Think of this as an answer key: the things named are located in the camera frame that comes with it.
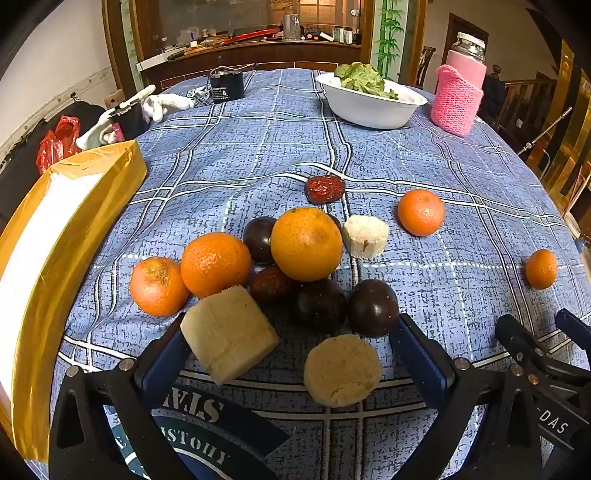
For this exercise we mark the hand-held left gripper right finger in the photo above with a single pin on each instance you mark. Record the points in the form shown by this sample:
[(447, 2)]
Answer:
[(420, 362)]

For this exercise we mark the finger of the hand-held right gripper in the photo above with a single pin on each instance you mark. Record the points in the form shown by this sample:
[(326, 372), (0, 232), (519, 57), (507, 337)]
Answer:
[(519, 339), (575, 325)]

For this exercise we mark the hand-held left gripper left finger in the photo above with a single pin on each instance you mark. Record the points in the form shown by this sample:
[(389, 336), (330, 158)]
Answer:
[(161, 364)]

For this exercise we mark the small orange tangerine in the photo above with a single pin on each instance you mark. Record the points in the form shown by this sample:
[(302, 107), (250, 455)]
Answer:
[(541, 268)]

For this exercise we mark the dark purple passion fruit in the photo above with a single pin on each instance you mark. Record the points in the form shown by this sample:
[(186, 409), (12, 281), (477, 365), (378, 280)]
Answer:
[(318, 305), (257, 240), (373, 307)]

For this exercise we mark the large pale sugarcane chunk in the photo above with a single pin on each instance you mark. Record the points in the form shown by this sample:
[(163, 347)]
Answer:
[(228, 334)]

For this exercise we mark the speckled orange tangerine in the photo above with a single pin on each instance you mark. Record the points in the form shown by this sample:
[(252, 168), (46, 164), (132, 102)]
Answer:
[(158, 286)]

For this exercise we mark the round pale sugarcane chunk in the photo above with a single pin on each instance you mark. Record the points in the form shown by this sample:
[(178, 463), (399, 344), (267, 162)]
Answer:
[(341, 371)]

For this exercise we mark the medium orange tangerine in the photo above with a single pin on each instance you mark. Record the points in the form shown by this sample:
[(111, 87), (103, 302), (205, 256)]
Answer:
[(214, 264)]

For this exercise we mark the smooth brown-red date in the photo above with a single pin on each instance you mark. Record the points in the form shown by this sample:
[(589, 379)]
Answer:
[(271, 286)]

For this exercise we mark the small whitish sugarcane chunk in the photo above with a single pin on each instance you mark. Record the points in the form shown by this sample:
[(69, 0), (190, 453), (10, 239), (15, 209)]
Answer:
[(366, 236)]

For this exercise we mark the large orange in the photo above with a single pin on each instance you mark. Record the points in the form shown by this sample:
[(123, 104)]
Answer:
[(306, 243)]

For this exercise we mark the yellow taped cardboard box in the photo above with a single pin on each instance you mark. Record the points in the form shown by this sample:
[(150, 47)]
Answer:
[(115, 166)]

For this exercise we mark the smooth orange tangerine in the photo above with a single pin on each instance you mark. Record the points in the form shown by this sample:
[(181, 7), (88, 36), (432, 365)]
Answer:
[(421, 212)]

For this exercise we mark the metal rod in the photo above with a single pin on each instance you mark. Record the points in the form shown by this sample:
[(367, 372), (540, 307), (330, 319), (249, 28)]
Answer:
[(545, 131)]

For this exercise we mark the wrinkled red date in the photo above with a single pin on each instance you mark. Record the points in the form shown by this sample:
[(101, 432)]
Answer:
[(324, 188)]

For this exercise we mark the blue plaid tablecloth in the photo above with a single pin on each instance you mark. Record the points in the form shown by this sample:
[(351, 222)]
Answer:
[(258, 152)]

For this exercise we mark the pink knitted sleeve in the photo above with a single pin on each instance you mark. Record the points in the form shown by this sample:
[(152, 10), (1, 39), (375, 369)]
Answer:
[(455, 108)]

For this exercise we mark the small dark box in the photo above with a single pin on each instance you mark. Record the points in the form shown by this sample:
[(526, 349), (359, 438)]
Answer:
[(128, 123)]

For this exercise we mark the red plastic bag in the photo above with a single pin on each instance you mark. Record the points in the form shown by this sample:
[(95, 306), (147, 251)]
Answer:
[(55, 145)]

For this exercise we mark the dark wooden chair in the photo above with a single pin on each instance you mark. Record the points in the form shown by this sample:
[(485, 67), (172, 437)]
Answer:
[(495, 94)]

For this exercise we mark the white bowl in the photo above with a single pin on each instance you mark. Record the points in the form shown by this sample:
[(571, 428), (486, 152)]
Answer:
[(369, 113)]

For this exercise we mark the black leather sofa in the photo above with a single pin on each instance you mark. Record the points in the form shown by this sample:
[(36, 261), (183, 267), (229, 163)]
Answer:
[(23, 143)]

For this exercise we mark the small metallic object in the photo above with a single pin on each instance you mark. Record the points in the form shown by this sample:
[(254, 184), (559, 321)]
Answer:
[(198, 97)]

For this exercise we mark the small brown block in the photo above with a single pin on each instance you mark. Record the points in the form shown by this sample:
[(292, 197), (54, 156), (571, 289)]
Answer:
[(113, 98)]

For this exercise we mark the pink steel-capped bottle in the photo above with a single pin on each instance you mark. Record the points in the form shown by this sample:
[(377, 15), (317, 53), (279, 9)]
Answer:
[(466, 62)]

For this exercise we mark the black cylindrical container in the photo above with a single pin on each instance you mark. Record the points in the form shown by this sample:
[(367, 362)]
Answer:
[(226, 86)]

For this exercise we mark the green lettuce leaves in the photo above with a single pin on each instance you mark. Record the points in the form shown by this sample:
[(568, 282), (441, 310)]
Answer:
[(364, 78)]

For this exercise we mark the brown wooden chair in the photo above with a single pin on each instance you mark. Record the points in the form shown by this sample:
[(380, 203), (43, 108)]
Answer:
[(427, 62)]

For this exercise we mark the wooden counter cabinet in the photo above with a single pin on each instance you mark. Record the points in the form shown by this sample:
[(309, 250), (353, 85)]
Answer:
[(277, 57)]

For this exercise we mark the long red box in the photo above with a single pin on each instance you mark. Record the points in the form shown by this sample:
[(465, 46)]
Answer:
[(251, 36)]

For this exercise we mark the glass mug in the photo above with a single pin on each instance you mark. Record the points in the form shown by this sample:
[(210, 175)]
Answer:
[(292, 26)]

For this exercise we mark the bamboo wall painting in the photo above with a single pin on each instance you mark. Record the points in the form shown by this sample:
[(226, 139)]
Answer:
[(390, 37)]

